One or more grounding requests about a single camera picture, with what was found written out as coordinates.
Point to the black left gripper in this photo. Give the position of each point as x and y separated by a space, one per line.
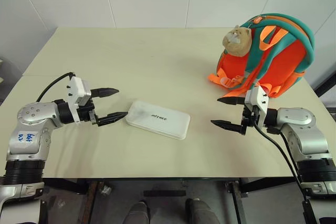
85 112

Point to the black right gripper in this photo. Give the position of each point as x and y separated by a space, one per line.
249 119

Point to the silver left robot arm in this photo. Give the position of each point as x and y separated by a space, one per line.
31 115

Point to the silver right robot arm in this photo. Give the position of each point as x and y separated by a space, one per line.
302 129

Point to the white rectangular box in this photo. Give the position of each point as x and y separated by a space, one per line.
158 119

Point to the orange and teal backpack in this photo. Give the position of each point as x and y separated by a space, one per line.
278 61

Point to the beige plush cat toy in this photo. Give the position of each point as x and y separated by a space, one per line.
237 41

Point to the small white crumpled scrap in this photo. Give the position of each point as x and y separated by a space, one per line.
106 190

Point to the white label with blue writing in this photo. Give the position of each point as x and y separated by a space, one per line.
26 139

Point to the rusty metal table leg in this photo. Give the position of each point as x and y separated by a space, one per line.
92 203

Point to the grey rounded foot shape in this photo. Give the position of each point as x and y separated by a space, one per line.
199 211
137 212

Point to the black flat bar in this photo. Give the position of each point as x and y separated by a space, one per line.
165 193

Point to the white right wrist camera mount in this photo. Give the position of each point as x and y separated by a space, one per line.
258 100

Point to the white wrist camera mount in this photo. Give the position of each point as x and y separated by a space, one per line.
74 87
258 100

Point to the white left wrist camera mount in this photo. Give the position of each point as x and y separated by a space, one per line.
74 87

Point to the black table frame strut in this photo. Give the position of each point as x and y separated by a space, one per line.
262 184

